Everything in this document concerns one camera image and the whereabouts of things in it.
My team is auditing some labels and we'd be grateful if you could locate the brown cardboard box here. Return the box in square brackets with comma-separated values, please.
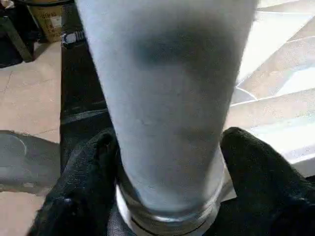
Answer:
[28, 3, 66, 43]

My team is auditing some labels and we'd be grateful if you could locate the silver ribbed object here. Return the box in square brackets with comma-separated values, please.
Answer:
[61, 31, 86, 47]

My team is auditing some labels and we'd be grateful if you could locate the white plastic table leg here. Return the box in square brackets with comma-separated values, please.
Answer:
[75, 0, 259, 232]

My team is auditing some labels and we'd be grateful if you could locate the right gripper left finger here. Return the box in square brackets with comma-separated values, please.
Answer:
[27, 131, 119, 236]

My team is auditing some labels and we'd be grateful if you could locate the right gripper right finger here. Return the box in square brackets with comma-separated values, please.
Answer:
[211, 127, 315, 236]

